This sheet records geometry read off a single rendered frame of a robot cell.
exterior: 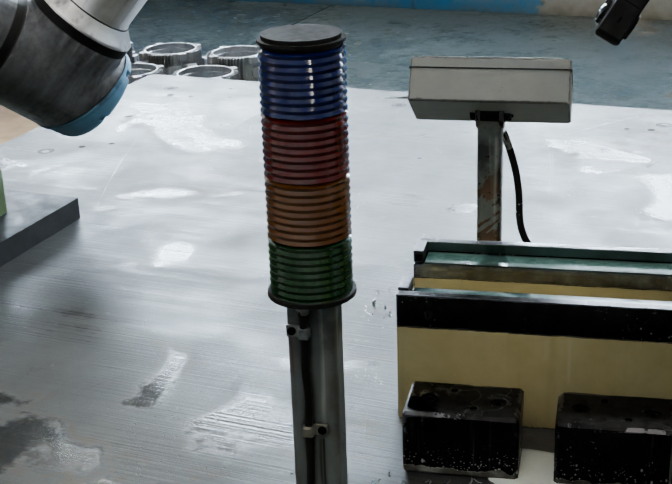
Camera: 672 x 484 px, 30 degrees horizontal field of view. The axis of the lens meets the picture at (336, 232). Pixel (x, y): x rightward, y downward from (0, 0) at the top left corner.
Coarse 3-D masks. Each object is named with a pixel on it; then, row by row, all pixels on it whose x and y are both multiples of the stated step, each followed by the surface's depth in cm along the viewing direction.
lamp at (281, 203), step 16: (272, 192) 86; (288, 192) 85; (304, 192) 84; (320, 192) 84; (336, 192) 85; (272, 208) 86; (288, 208) 85; (304, 208) 85; (320, 208) 85; (336, 208) 86; (272, 224) 87; (288, 224) 85; (304, 224) 85; (320, 224) 85; (336, 224) 86; (288, 240) 86; (304, 240) 86; (320, 240) 86; (336, 240) 86
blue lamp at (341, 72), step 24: (336, 48) 82; (264, 72) 83; (288, 72) 81; (312, 72) 81; (336, 72) 83; (264, 96) 84; (288, 96) 82; (312, 96) 82; (336, 96) 83; (288, 120) 83; (312, 120) 83
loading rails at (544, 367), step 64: (448, 256) 125; (512, 256) 124; (576, 256) 123; (640, 256) 122; (448, 320) 114; (512, 320) 113; (576, 320) 111; (640, 320) 110; (512, 384) 115; (576, 384) 114; (640, 384) 112
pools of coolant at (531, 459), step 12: (528, 456) 111; (540, 456) 111; (552, 456) 111; (528, 468) 109; (540, 468) 109; (552, 468) 109; (492, 480) 108; (504, 480) 108; (516, 480) 108; (528, 480) 108; (540, 480) 108; (552, 480) 107
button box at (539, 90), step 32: (416, 64) 134; (448, 64) 133; (480, 64) 132; (512, 64) 132; (544, 64) 131; (416, 96) 133; (448, 96) 132; (480, 96) 131; (512, 96) 131; (544, 96) 130
